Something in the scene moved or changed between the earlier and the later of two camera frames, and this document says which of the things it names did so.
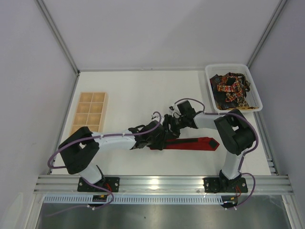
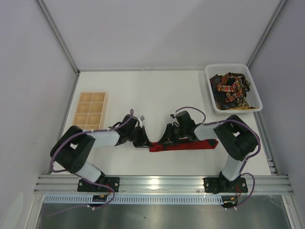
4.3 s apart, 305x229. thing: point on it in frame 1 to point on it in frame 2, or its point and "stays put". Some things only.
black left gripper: (159, 137) to (139, 136)
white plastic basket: (252, 96) stays put
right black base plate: (217, 185) stays put
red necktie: (205, 143) stays put
